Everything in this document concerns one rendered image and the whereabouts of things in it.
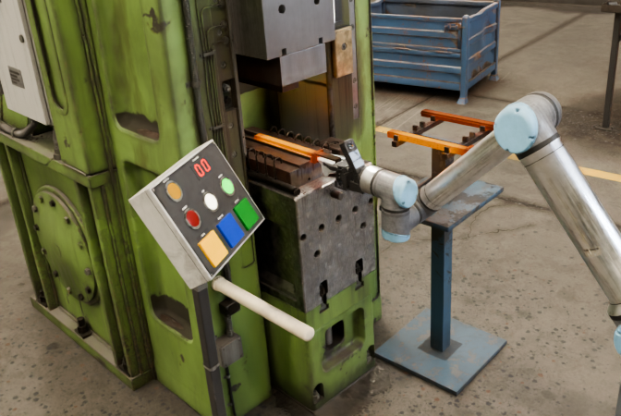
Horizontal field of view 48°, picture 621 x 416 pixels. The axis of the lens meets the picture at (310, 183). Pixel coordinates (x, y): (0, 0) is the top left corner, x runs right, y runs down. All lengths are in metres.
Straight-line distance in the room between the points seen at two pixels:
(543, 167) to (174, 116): 1.06
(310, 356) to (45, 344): 1.35
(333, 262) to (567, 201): 0.97
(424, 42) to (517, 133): 4.22
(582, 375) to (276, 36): 1.79
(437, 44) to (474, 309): 3.08
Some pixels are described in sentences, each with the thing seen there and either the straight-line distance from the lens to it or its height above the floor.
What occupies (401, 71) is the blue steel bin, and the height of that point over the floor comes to 0.21.
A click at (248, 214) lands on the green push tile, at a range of 1.99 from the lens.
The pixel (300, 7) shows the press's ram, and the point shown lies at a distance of 2.21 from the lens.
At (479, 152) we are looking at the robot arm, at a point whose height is 1.11.
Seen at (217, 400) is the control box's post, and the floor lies 0.39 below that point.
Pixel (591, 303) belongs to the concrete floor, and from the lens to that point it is 3.46.
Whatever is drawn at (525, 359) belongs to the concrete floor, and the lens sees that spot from 3.07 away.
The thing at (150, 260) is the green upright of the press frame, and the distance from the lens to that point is 2.71.
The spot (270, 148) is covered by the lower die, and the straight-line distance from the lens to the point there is 2.48.
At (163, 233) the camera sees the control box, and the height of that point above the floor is 1.08.
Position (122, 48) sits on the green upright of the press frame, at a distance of 2.41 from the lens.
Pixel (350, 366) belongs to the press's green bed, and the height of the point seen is 0.10.
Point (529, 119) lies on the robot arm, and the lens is 1.79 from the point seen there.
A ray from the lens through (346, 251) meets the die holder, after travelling 2.53.
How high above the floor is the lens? 1.90
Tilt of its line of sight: 25 degrees down
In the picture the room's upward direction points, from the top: 4 degrees counter-clockwise
